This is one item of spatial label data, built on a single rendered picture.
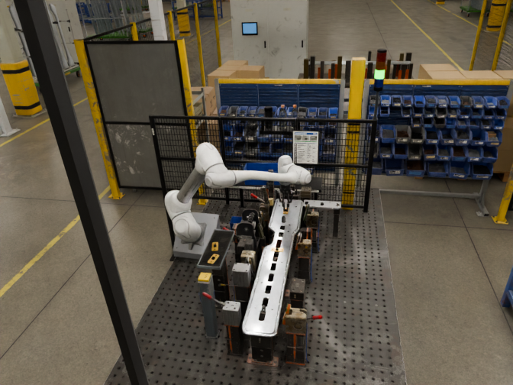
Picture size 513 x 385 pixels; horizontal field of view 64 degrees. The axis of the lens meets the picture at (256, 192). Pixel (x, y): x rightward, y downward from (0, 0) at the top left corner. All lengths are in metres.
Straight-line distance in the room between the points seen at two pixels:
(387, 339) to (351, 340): 0.21
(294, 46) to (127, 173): 5.11
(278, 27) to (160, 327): 7.47
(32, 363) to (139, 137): 2.69
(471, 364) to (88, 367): 2.89
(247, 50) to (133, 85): 4.85
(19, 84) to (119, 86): 4.98
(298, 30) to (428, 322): 6.82
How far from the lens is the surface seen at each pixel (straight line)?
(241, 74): 7.33
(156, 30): 6.90
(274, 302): 2.37
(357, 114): 3.37
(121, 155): 5.42
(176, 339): 2.67
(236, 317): 2.29
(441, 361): 3.59
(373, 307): 2.83
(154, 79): 4.83
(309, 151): 3.45
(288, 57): 9.32
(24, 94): 9.88
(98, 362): 3.66
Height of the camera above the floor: 2.67
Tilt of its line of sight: 30 degrees down
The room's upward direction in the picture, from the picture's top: 3 degrees counter-clockwise
